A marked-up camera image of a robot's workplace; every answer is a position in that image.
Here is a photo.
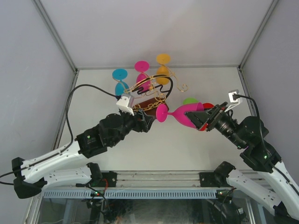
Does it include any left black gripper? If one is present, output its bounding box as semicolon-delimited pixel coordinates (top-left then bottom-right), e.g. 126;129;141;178
110;107;155;147

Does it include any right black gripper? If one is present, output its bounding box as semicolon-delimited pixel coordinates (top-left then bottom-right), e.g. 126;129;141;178
184;101;245;148

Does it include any pink plastic wine glass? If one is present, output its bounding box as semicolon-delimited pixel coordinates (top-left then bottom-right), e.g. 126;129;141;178
156;103;204;128
135;61;150;91

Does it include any gold wire wine glass rack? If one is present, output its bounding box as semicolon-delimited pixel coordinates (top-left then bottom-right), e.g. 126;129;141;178
125;66;189;112

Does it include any blue plastic wine glass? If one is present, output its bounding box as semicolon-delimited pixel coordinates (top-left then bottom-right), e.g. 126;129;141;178
112;69;129;96

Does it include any orange plastic wine glass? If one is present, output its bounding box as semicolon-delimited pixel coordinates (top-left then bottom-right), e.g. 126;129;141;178
156;54;171;85

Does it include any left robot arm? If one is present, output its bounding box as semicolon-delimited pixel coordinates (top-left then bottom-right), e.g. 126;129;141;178
12;110;156;199

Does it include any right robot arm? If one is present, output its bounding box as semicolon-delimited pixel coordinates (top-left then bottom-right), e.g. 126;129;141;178
185;103;299;224

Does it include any red plastic wine glass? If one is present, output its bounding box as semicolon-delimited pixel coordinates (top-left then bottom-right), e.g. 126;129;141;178
200;103;214;131

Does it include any green plastic wine glass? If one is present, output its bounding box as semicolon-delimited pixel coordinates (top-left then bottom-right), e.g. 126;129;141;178
183;98;198;105

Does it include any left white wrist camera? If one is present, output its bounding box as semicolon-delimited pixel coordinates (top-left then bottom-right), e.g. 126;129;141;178
116;93;135;116

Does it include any left black camera cable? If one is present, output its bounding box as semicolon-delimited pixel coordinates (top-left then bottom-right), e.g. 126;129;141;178
0;84;121;185

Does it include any black camera cable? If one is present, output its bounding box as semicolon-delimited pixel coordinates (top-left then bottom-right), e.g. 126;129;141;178
235;93;299;196
0;84;121;185

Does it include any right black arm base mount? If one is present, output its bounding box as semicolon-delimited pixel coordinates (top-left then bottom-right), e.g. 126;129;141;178
199;172;218;188

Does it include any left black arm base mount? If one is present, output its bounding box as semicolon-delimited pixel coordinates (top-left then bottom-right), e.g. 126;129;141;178
99;171;117;188

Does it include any grey slotted cable duct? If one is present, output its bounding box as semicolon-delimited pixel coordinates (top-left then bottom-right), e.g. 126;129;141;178
43;188;220;199

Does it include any right black camera cable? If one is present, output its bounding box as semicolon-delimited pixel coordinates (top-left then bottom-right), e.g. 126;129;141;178
235;93;299;196

